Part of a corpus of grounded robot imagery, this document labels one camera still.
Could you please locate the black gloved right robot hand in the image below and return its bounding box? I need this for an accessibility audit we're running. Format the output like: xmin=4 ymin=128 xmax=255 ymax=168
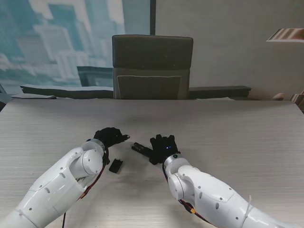
xmin=149 ymin=134 xmax=181 ymax=165

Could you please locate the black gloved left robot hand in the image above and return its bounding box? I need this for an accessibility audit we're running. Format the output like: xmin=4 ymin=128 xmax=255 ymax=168
xmin=93 ymin=127 xmax=131 ymax=152

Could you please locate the black remote control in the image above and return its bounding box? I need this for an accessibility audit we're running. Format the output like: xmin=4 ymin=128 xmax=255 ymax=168
xmin=131 ymin=142 xmax=154 ymax=157

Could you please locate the black battery cover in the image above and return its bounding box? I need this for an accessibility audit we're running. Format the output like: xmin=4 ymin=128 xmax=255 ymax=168
xmin=108 ymin=158 xmax=124 ymax=174

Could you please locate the dark grey paper stack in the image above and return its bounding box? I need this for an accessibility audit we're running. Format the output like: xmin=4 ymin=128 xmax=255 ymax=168
xmin=10 ymin=94 xmax=57 ymax=100

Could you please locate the grey office chair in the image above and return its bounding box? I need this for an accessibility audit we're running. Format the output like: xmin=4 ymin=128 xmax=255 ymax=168
xmin=111 ymin=34 xmax=194 ymax=100

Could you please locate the dark object at edge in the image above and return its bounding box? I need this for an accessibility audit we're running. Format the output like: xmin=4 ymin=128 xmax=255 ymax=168
xmin=0 ymin=83 xmax=11 ymax=112

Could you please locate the city skyline backdrop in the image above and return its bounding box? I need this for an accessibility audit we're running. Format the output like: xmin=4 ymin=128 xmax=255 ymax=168
xmin=0 ymin=0 xmax=152 ymax=89

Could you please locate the light wooden stack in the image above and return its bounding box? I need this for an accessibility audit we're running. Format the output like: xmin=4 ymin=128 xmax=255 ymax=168
xmin=290 ymin=90 xmax=304 ymax=112

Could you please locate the right arm red black cable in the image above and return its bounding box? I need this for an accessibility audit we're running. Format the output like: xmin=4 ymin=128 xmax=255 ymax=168
xmin=162 ymin=163 xmax=212 ymax=224

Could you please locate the black vertical frame post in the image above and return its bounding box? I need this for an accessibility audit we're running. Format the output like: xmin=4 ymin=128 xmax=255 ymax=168
xmin=150 ymin=0 xmax=157 ymax=36

